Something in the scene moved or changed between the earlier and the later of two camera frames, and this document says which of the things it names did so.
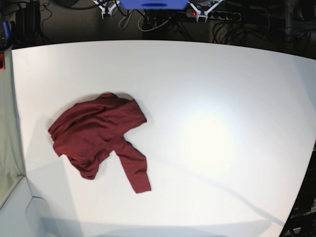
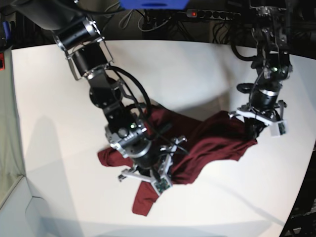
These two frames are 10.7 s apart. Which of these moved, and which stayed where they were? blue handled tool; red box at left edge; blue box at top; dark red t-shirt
Moved: dark red t-shirt
Stayed: red box at left edge; blue box at top; blue handled tool
